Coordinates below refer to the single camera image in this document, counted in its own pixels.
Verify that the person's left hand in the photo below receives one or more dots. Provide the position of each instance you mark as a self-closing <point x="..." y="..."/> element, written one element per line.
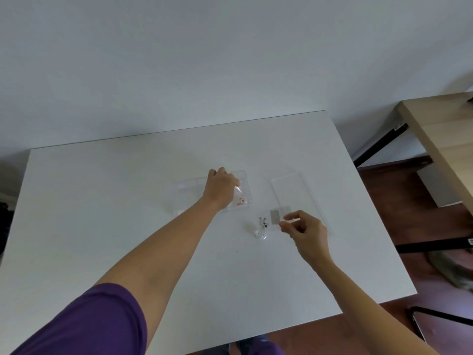
<point x="220" y="188"/>

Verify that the person's right hand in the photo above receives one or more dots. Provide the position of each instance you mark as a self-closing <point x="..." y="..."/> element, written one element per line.
<point x="310" y="236"/>

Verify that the clear compartment organizer box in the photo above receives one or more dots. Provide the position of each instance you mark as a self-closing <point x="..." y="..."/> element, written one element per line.
<point x="192" y="192"/>

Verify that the transparent box lid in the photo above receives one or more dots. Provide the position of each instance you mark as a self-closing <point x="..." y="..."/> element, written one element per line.
<point x="295" y="192"/>

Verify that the long clear bag dark beads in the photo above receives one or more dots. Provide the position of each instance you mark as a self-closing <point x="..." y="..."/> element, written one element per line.
<point x="261" y="229"/>

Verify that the person's right forearm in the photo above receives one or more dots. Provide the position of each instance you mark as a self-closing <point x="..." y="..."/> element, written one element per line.
<point x="366" y="314"/>

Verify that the person's left forearm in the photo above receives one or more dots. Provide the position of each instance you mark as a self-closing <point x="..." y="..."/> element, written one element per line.
<point x="166" y="255"/>

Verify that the person's right purple sock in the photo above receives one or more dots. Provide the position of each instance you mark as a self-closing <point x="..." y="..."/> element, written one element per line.
<point x="268" y="346"/>

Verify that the person's left patterned sock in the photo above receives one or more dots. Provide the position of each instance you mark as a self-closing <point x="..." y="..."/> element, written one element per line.
<point x="242" y="347"/>

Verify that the person's purple shirt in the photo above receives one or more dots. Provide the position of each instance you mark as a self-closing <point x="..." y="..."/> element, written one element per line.
<point x="92" y="321"/>

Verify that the black slanted desk leg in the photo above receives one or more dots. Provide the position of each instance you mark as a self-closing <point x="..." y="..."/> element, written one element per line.
<point x="380" y="145"/>

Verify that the black desk floor bar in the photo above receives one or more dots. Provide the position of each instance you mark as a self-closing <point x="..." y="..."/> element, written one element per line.
<point x="432" y="245"/>

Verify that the grey slipper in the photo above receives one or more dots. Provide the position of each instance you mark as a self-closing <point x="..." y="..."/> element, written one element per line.
<point x="451" y="269"/>

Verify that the black chair base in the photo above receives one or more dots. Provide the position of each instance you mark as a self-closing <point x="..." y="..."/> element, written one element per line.
<point x="439" y="317"/>

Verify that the light wooden desk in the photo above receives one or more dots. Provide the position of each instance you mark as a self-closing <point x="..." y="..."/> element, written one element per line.
<point x="439" y="129"/>

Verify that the black bag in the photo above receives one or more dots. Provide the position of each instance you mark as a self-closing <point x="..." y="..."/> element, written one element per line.
<point x="4" y="225"/>

